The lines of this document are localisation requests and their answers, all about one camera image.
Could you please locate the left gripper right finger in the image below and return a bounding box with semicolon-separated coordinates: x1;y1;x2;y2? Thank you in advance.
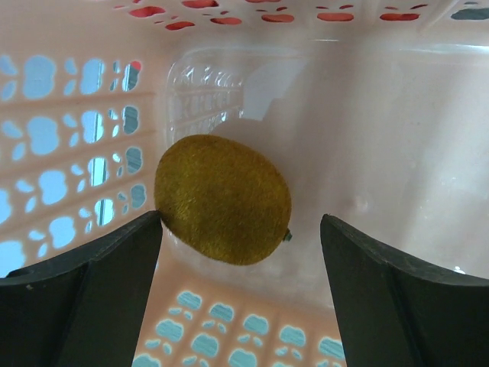
320;215;488;366

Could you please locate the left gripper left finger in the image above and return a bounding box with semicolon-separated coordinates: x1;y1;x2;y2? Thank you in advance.
1;211;162;366

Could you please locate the pink plastic basket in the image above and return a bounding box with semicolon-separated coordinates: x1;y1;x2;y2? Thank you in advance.
1;1;488;366

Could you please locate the red cloth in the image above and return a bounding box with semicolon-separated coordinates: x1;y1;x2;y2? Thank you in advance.
108;1;429;31

